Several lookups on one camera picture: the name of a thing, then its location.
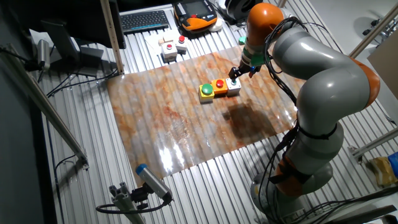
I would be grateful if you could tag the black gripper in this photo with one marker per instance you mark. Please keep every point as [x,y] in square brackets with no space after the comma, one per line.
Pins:
[247,70]

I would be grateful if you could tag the grey box small green button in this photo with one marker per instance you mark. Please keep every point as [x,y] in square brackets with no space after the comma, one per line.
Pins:
[234,88]

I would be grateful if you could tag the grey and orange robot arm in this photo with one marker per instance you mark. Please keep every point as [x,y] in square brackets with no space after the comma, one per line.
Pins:
[326,77]

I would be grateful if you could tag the yellow box green button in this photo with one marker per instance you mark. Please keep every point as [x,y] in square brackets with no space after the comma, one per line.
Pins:
[206,92]

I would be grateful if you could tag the white computer mouse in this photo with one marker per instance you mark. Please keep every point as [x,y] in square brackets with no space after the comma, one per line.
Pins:
[216,25]

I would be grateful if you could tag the small white box red button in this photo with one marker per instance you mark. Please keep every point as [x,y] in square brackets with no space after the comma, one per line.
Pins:
[181,43]

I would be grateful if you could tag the black round device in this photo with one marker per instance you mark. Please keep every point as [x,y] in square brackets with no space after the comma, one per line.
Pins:
[239,7]

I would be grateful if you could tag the large white box red button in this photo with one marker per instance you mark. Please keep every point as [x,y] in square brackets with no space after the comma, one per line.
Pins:
[169,51]

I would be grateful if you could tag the orange black teach pendant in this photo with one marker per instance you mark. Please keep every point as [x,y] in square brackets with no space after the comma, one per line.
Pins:
[194,14]

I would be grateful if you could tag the pale wooden block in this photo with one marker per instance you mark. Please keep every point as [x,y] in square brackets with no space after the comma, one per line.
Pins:
[168,38]

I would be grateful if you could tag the small wooden block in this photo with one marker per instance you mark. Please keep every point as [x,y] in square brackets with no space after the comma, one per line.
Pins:
[161,41]

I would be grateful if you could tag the thin aluminium upright bar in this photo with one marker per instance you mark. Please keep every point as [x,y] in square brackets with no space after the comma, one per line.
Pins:
[281,3]

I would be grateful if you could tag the orange marble pattern mat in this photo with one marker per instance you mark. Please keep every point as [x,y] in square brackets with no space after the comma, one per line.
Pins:
[161,118]

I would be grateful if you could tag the white paper sheet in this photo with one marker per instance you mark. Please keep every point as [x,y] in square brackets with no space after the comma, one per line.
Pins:
[154,42]

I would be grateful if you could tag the black keyboard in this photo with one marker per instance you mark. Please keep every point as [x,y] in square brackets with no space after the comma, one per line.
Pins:
[144,21]

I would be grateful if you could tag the brown cardboard board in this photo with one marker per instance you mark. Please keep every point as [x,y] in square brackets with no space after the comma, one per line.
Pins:
[387,68]

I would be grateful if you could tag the office chair base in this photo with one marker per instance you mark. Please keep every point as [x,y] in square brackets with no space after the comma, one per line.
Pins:
[381,28]

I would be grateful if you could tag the dark monitor stand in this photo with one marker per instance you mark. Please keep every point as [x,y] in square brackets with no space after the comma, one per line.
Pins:
[71,53]

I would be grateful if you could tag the black monitor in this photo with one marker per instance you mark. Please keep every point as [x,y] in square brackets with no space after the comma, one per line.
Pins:
[77,18]

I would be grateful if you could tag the short aluminium profile stub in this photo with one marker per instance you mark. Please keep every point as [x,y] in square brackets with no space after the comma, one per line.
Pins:
[124,200]

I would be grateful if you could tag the yellow plastic package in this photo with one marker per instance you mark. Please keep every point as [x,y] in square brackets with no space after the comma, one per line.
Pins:
[383,171]

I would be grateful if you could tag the blue package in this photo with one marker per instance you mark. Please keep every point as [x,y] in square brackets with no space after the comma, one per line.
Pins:
[394,163]

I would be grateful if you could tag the beige upright post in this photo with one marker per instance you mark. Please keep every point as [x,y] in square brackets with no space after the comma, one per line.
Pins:
[112,37]

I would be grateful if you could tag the silver camera blue cap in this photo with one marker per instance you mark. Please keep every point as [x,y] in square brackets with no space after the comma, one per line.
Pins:
[152,182]

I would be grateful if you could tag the diagonal aluminium frame bar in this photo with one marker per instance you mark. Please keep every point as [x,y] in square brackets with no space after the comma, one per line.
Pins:
[373,31]

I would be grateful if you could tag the aluminium bar with bracket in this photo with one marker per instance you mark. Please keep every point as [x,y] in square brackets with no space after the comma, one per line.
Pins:
[376,143]

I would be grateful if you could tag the silver cylindrical camera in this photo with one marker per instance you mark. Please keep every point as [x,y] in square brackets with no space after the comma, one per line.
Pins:
[43,54]

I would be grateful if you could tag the long aluminium frame bar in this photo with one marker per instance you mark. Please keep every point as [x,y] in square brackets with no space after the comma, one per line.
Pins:
[43,102]

